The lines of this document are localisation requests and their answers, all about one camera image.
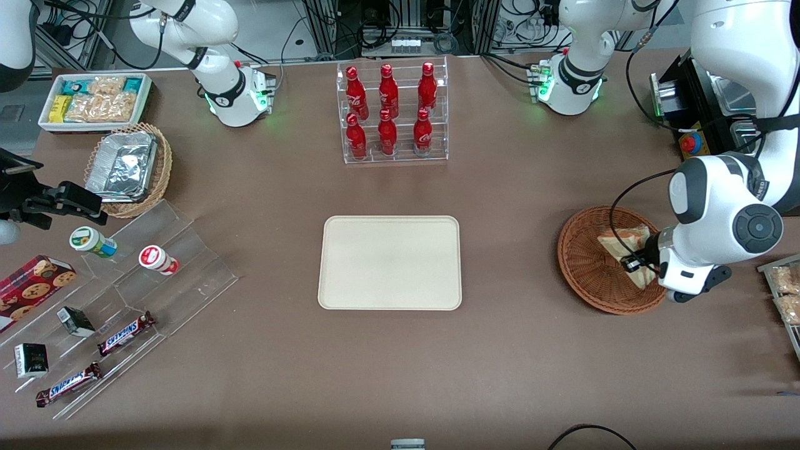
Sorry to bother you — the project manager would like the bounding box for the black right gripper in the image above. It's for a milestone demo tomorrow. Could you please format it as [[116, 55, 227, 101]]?
[[0, 147, 109, 229]]

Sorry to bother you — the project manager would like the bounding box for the clear acrylic bottle rack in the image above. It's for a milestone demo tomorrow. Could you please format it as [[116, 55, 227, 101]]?
[[336, 56, 449, 165]]

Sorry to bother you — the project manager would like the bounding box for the aluminium foil container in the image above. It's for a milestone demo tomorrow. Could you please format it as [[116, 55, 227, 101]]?
[[84, 130, 158, 204]]

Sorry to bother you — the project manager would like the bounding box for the clear bag of crackers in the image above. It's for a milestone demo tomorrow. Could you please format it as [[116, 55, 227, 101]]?
[[87, 76, 127, 98], [64, 92, 137, 123]]

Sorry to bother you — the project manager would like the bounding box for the large brown wicker basket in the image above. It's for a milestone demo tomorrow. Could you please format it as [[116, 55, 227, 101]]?
[[557, 206, 673, 315]]

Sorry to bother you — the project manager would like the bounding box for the black machine with yellow panel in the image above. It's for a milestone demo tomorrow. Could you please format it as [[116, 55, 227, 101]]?
[[650, 53, 766, 162]]

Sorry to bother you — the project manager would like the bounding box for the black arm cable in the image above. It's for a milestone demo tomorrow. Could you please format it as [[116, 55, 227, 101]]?
[[609, 0, 766, 273]]

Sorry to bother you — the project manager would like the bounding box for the small light wicker basket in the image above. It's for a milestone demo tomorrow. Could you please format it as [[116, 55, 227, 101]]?
[[83, 122, 173, 219]]

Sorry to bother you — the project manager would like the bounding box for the black table edge cable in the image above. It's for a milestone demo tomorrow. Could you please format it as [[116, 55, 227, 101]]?
[[548, 424, 638, 450]]

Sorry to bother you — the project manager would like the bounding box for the metal tray with snacks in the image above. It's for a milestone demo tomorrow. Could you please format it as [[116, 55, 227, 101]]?
[[757, 253, 800, 361]]

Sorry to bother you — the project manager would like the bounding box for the clear acrylic stepped stand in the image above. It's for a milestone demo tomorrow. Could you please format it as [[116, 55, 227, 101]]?
[[0, 199, 239, 421]]

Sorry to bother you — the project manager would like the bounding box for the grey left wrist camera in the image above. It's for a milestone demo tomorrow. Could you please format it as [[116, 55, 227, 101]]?
[[658, 262, 733, 304]]

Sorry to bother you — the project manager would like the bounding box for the small black box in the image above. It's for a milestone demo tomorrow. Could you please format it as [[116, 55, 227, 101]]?
[[14, 342, 49, 379], [56, 306, 96, 338]]

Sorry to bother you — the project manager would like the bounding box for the clear pastry pack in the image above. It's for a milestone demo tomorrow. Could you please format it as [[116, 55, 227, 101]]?
[[775, 294, 800, 326], [769, 264, 800, 296]]

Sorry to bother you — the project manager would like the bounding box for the green label yoghurt cup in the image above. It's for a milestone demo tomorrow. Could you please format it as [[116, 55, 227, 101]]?
[[69, 226, 118, 259]]

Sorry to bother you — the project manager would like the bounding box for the white rectangular snack bin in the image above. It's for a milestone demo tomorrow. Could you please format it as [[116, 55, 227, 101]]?
[[37, 72, 153, 134]]

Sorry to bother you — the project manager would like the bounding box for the beige plastic tray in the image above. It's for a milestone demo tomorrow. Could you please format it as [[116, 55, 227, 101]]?
[[317, 216, 463, 311]]

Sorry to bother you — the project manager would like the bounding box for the red cola bottle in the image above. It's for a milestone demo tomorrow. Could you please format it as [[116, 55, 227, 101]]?
[[417, 61, 438, 113], [377, 109, 398, 157], [379, 64, 399, 119], [413, 107, 433, 157], [346, 112, 368, 161], [346, 66, 369, 121]]

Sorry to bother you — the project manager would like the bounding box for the steel pan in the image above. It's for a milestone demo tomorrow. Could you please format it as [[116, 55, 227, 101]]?
[[709, 72, 760, 119]]

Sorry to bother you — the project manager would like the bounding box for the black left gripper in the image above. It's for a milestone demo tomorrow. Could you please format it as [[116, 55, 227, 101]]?
[[622, 232, 664, 273]]

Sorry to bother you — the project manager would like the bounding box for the triangular sandwich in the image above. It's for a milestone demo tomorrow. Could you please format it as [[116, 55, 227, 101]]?
[[597, 224, 667, 290]]

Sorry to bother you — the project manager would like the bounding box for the red label yoghurt cup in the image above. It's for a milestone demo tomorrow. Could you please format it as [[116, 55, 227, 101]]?
[[138, 245, 181, 276]]

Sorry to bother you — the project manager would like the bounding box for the red cookie box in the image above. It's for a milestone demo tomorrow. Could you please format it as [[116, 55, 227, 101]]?
[[0, 254, 78, 334]]

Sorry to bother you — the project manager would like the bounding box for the snickers bar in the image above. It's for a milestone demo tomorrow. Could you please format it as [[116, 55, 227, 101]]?
[[35, 361, 103, 408], [97, 311, 157, 358]]

